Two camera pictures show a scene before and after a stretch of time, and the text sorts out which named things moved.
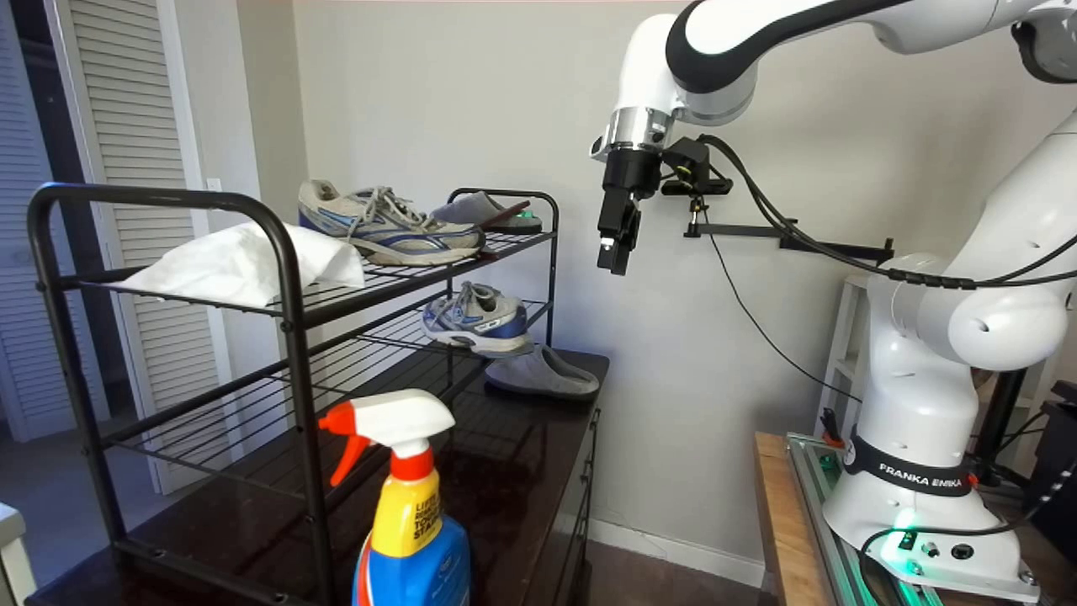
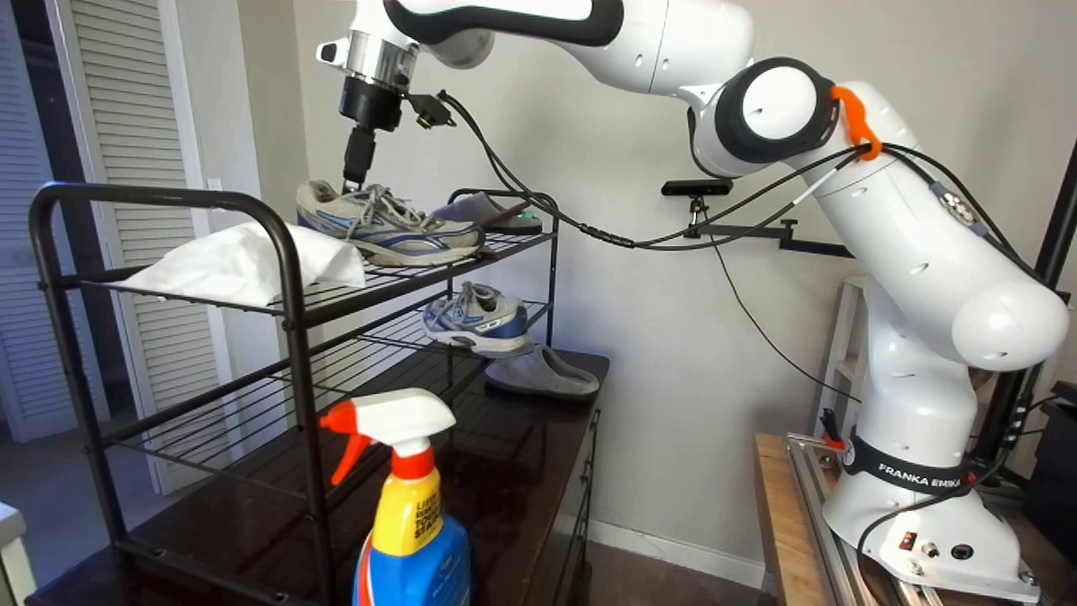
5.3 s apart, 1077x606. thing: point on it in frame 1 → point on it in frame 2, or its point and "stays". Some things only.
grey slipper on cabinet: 539,373 stays
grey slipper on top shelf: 485,213 stays
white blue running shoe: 380,226 stays
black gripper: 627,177 → 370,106
